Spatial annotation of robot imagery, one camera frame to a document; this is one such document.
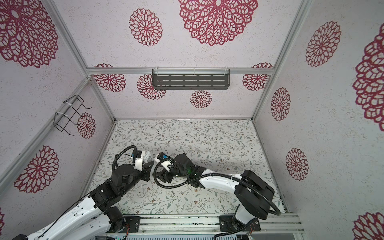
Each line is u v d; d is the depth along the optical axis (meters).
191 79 0.97
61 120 0.73
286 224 0.76
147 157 0.69
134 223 0.74
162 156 0.65
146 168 0.65
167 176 0.67
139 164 0.64
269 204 0.39
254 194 0.44
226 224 0.72
